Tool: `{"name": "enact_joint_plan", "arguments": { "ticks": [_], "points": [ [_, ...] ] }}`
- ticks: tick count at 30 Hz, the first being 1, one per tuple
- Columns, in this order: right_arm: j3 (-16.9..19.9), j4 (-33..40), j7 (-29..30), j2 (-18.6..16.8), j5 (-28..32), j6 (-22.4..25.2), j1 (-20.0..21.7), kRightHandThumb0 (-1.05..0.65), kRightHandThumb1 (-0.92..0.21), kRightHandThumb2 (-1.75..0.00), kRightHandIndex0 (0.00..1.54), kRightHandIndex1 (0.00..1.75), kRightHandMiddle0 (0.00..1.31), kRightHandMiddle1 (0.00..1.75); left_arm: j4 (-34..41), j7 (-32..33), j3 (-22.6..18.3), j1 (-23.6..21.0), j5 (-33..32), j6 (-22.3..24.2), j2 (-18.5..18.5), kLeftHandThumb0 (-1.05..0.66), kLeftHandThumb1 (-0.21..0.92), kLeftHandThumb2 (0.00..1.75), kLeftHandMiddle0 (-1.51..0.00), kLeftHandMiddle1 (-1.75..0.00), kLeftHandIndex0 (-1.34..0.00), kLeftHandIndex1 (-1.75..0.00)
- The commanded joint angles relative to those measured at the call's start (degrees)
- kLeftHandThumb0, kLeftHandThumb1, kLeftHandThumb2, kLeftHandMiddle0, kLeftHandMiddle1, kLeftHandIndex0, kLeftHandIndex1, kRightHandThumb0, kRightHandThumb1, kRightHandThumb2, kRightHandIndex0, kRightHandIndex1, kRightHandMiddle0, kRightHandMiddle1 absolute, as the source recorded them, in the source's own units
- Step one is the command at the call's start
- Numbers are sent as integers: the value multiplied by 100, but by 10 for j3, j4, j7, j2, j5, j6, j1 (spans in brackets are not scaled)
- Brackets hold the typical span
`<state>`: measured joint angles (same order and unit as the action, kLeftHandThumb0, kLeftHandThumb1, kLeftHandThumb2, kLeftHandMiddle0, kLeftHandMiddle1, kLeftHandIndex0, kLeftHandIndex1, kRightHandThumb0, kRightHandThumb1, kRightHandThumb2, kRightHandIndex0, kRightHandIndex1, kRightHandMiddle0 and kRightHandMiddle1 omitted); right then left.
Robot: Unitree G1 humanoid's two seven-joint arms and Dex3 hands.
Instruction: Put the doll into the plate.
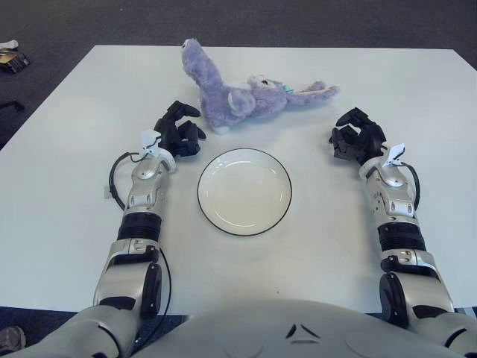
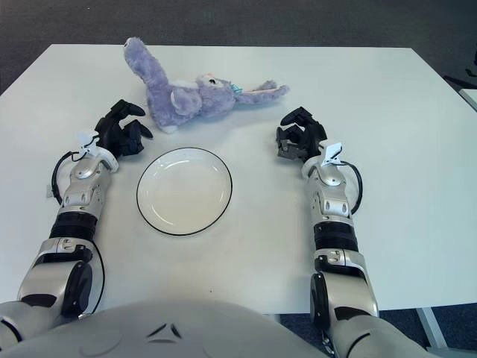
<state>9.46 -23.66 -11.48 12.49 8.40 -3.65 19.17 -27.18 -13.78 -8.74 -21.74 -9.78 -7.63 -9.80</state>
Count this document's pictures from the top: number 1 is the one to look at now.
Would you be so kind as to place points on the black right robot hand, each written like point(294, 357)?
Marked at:
point(363, 138)

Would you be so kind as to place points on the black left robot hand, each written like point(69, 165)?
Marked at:
point(175, 130)

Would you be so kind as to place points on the purple plush bunny doll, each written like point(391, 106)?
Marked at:
point(223, 100)

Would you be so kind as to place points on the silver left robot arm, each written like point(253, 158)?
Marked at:
point(143, 186)

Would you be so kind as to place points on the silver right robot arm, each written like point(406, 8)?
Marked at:
point(395, 194)

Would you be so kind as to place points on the white plate with black rim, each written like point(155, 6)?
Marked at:
point(244, 192)

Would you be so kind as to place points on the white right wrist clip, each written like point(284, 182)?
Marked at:
point(395, 153)

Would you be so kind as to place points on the black chair leg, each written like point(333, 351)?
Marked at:
point(11, 105)

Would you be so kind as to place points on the black box on floor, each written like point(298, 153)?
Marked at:
point(13, 61)

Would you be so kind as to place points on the white crumpled paper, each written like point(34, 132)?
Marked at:
point(9, 44)

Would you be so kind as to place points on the silver robot torso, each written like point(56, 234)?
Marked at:
point(261, 328)

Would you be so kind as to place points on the grey brown shoe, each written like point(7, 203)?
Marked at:
point(11, 337)

